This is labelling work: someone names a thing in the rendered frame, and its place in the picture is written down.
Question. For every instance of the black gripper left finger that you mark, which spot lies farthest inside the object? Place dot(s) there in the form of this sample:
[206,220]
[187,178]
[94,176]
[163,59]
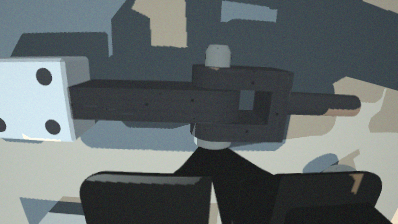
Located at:
[115,197]

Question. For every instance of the grey headed pin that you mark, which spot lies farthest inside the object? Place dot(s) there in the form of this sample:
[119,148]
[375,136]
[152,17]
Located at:
[339,168]

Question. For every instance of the white clevis pin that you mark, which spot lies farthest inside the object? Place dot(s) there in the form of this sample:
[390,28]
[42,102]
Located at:
[215,56]

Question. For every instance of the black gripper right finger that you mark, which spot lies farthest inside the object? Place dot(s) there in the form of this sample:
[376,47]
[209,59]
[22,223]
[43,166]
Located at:
[247,194]

